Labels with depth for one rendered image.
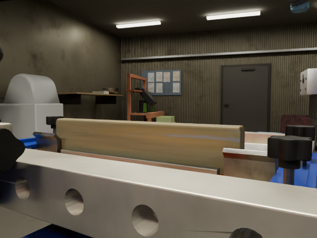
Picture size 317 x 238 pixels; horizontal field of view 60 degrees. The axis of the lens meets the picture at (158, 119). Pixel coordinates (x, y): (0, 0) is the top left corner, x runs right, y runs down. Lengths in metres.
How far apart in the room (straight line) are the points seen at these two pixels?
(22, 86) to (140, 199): 4.63
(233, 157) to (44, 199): 0.26
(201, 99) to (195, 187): 8.17
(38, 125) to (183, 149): 4.23
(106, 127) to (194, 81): 7.90
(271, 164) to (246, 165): 0.03
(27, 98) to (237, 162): 4.44
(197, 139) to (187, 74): 8.03
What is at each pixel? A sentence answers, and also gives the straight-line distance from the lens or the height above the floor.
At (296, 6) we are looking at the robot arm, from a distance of 1.43.
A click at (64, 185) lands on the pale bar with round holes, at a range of 0.24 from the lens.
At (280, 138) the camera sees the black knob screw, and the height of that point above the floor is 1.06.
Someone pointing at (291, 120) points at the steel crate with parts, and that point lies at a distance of 7.05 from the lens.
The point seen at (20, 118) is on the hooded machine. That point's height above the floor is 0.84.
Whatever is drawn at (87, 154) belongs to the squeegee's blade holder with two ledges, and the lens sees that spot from 0.57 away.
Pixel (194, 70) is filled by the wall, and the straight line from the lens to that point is 8.44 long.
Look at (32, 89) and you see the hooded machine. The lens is 4.67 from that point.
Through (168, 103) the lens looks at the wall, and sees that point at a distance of 8.57.
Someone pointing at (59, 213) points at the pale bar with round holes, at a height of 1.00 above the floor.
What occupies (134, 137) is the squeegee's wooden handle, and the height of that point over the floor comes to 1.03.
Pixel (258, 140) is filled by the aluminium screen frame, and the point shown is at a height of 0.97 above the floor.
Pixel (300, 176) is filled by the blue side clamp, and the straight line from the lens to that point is 0.40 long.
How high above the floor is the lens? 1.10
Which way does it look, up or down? 3 degrees down
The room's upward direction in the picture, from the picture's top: straight up
